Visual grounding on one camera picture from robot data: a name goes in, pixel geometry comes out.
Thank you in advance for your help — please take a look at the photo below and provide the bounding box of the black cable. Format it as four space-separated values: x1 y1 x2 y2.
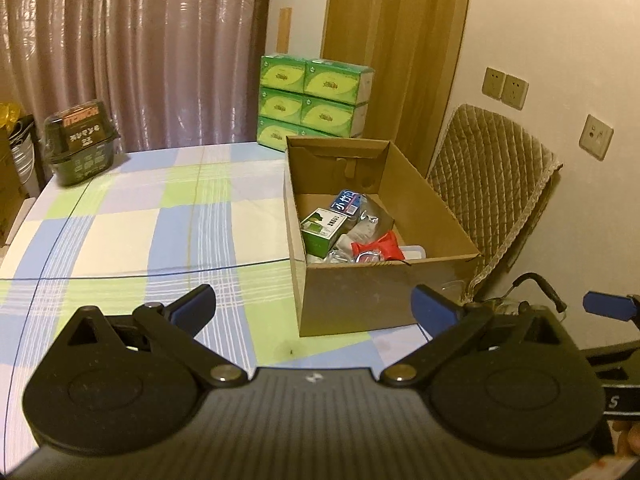
509 271 569 314

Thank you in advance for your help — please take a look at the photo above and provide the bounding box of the stack of green tissue packs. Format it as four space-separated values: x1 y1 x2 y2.
256 54 376 154

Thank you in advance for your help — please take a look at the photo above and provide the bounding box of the light wooden strip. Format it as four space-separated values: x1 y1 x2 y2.
277 7 293 57

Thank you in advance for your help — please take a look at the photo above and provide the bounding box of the cardboard box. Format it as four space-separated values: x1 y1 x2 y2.
283 135 483 339

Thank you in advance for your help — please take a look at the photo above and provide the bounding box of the yellow plastic bag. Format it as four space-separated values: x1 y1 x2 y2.
0 101 22 132

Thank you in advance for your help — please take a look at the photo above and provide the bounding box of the clear plastic bag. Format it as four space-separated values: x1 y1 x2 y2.
325 220 387 266

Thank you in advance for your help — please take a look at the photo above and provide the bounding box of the pink curtain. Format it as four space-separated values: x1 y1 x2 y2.
0 0 275 154

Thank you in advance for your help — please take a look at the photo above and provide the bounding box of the blue and white packet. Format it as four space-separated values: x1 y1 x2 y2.
329 188 367 218

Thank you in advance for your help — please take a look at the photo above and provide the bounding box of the checked tablecloth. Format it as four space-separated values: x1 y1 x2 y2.
0 141 437 461

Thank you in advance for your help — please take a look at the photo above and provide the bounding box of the person's right hand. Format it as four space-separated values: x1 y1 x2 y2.
611 420 640 462

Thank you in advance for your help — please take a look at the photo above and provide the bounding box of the red packet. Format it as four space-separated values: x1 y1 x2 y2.
349 230 408 264

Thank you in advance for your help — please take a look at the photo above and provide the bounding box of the wooden door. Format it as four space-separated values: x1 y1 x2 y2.
322 0 476 177

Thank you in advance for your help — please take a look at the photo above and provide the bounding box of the shiny foil packet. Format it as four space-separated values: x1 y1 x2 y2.
357 195 397 234

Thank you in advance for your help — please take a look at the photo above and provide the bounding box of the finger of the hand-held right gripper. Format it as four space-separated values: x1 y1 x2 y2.
582 290 640 323
582 341 640 382

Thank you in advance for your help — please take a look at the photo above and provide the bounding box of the beige wall socket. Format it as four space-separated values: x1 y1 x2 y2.
500 73 530 110
481 65 508 101
578 113 616 159

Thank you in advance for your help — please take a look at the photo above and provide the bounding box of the green and white box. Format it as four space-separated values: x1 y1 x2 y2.
299 207 354 258

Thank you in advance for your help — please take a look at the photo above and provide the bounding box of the dark green plastic container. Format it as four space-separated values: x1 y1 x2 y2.
40 100 122 189

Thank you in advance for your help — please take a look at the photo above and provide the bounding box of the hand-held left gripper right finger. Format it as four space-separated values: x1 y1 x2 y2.
381 284 564 388

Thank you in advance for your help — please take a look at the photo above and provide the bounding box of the chair with quilted cover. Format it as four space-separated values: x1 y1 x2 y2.
424 103 566 287

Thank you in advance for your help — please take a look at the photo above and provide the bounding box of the metal bucket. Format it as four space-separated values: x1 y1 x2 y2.
7 115 42 199

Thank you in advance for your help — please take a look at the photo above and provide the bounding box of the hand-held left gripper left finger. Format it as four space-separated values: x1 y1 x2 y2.
64 283 249 388

